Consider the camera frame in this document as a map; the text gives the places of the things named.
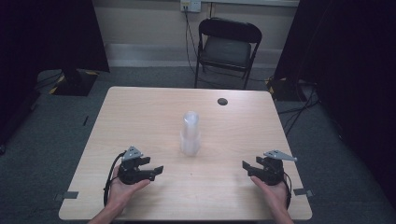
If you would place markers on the grey tape strip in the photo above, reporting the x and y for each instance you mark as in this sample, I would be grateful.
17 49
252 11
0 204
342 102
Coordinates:
67 196
303 192

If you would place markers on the white wall socket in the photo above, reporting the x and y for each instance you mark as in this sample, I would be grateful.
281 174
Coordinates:
190 5

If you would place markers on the black folding chair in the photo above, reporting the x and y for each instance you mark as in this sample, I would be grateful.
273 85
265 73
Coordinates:
229 51

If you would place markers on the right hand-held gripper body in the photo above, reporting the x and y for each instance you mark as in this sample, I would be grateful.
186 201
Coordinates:
272 169

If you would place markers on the black pen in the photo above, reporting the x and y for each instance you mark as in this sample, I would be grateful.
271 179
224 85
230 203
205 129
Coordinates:
85 120

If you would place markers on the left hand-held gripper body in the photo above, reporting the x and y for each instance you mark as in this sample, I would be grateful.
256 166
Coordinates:
130 169

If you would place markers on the person's right hand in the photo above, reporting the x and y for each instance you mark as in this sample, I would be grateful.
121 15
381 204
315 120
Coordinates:
274 194

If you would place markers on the stack of clear plastic cups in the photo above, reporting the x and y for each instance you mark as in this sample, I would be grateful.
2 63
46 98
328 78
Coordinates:
190 137

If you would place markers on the dark curtain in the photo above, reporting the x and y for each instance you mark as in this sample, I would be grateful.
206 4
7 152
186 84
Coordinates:
351 77
46 37

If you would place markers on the black stand base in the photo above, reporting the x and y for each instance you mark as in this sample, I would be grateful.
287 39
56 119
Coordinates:
74 82
286 90

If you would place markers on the person's left hand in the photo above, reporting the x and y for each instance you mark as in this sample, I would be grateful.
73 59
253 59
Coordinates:
121 193

